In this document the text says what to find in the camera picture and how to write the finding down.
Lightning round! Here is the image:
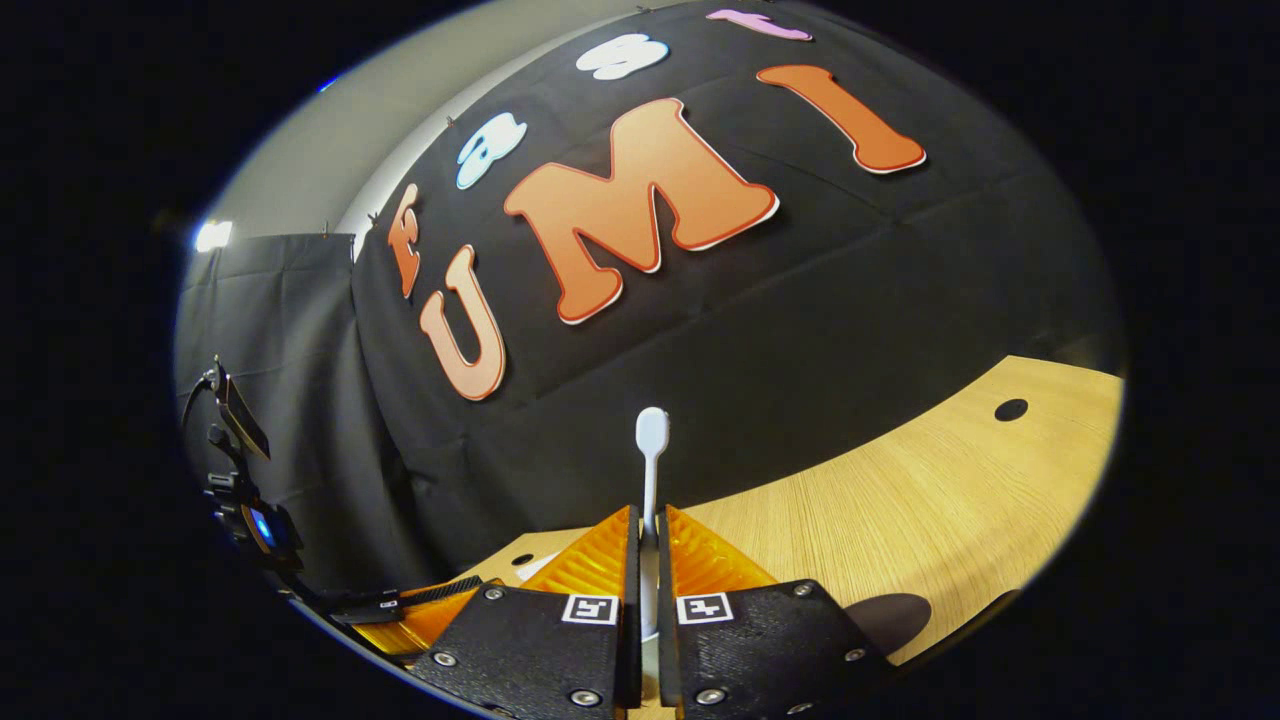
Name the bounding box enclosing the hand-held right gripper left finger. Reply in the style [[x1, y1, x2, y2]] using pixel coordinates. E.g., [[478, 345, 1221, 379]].
[[410, 505, 642, 720]]

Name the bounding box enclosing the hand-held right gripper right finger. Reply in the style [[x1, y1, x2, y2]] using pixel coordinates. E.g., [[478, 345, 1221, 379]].
[[655, 505, 896, 720]]

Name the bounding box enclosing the white toothbrush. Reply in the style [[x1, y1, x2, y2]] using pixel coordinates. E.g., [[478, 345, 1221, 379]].
[[636, 407, 671, 641]]

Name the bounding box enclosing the dark brown round coaster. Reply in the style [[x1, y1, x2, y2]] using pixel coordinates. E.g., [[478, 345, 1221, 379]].
[[845, 593, 933, 656]]

